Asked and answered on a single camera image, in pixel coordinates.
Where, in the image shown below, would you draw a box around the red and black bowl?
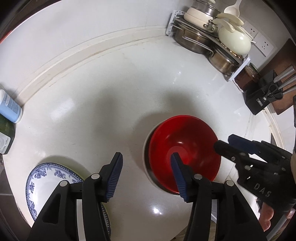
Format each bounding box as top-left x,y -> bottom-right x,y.
149,115 -> 221,192

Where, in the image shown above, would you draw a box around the large blue floral plate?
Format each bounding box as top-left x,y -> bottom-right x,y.
26,158 -> 123,240

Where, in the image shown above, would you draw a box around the right hand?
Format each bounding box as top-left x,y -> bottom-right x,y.
257,201 -> 295,232

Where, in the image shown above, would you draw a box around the black knife block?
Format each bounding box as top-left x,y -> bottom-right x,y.
244,70 -> 282,115

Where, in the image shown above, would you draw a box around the black scissors in block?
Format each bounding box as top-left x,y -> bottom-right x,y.
266,84 -> 283,102

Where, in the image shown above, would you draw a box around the glass jar dark contents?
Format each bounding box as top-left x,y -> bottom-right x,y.
244,62 -> 261,82

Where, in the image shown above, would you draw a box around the steel pot lower right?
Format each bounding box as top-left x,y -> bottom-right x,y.
208,45 -> 240,76

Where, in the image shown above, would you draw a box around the steel pot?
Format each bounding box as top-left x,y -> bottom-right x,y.
208,45 -> 240,76
172,20 -> 213,55

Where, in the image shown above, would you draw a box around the cream ceramic pot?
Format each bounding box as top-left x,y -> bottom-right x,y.
212,19 -> 253,56

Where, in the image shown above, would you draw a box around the green dish soap bottle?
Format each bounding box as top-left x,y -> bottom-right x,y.
0,115 -> 16,155

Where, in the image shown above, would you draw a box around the white metal pot rack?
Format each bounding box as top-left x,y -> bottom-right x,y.
166,11 -> 250,81

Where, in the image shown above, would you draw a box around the steel pot lower left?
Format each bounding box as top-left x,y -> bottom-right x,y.
172,20 -> 213,55

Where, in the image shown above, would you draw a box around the blue pump lotion bottle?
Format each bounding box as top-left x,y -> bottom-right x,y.
0,89 -> 23,123

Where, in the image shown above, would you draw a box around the white rice ladle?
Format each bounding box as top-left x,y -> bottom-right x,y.
224,0 -> 242,17

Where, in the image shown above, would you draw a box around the cream cooker with steel lid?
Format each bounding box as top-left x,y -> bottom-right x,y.
183,0 -> 220,29

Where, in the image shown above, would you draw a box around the steel knife handle right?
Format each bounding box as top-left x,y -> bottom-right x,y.
282,85 -> 296,95

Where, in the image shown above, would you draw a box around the steel knife handle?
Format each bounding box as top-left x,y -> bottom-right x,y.
282,85 -> 296,95
278,75 -> 296,90
273,65 -> 295,83

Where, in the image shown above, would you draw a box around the steel knife handle middle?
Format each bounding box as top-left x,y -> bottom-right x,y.
278,75 -> 296,90

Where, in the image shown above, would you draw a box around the steel knife handle left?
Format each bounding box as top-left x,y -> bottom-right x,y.
273,65 -> 295,83

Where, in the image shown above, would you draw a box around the white wall socket panel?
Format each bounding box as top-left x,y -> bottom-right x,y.
243,21 -> 274,57

